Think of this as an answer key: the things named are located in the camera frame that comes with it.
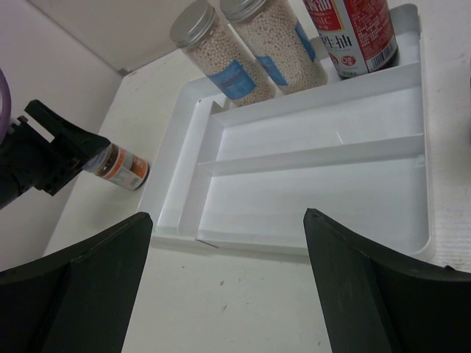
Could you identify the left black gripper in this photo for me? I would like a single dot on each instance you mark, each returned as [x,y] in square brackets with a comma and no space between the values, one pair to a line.
[29,161]

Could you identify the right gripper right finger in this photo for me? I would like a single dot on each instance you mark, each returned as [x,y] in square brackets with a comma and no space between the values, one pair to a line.
[375,299]

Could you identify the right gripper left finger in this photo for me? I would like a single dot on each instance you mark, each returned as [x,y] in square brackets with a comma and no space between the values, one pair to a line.
[80,298]

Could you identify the blue label spice jar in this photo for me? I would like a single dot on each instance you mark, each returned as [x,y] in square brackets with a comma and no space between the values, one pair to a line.
[210,44]

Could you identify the pink label spice jar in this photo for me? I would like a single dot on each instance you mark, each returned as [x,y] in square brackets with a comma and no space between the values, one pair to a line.
[274,35]

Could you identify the tall dark soy sauce bottle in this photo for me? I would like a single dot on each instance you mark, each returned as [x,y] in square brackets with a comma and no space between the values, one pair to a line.
[358,35]

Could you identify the white divided organizer tray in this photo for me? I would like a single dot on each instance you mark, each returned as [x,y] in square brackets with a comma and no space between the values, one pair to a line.
[242,178]

